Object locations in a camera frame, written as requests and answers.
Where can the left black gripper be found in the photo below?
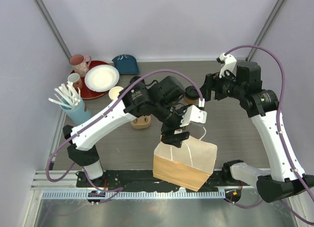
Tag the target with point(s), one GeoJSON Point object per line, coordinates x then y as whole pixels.
{"type": "Point", "coordinates": [169, 137]}

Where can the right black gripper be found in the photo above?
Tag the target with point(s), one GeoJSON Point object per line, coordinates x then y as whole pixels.
{"type": "Point", "coordinates": [213, 82]}

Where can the brown paper bag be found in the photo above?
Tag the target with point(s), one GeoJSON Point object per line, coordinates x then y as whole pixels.
{"type": "Point", "coordinates": [189, 166]}

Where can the brown paper cup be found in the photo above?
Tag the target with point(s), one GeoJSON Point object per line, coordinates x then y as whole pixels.
{"type": "Point", "coordinates": [192, 100]}

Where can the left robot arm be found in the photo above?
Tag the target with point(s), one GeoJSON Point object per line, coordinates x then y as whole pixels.
{"type": "Point", "coordinates": [159, 100]}

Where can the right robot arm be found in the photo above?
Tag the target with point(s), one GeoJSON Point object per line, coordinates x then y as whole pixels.
{"type": "Point", "coordinates": [286, 177]}

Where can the brown pulp cup carrier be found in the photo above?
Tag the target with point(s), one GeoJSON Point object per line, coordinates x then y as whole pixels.
{"type": "Point", "coordinates": [141, 122]}

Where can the stack of black lids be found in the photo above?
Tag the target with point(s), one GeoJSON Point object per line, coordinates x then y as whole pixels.
{"type": "Point", "coordinates": [134, 82]}

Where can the stacked brown paper cups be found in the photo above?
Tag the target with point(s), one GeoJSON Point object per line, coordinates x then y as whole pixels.
{"type": "Point", "coordinates": [114, 92]}

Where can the white paper plate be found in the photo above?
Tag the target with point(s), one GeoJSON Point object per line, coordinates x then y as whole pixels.
{"type": "Point", "coordinates": [101, 78]}

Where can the light blue holder cup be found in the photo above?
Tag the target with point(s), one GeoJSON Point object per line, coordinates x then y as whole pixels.
{"type": "Point", "coordinates": [79, 115]}

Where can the red round tray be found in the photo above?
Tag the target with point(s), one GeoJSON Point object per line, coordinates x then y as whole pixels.
{"type": "Point", "coordinates": [86, 93]}

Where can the small pink floral mug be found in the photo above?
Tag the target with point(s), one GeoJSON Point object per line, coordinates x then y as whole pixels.
{"type": "Point", "coordinates": [76, 81]}

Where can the tall pink floral mug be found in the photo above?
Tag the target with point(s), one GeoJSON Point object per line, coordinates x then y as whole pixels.
{"type": "Point", "coordinates": [80, 64]}

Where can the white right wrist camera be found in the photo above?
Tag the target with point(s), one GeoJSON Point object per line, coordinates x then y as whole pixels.
{"type": "Point", "coordinates": [227, 62]}

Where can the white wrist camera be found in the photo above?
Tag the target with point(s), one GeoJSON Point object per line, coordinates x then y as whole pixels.
{"type": "Point", "coordinates": [227, 62]}
{"type": "Point", "coordinates": [195, 115]}

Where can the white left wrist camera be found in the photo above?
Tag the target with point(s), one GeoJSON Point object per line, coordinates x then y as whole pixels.
{"type": "Point", "coordinates": [195, 115]}

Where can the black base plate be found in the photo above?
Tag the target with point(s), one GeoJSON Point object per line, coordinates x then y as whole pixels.
{"type": "Point", "coordinates": [143, 180]}

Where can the aluminium rail frame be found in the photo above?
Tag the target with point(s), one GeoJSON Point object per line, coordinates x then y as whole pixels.
{"type": "Point", "coordinates": [75, 186]}

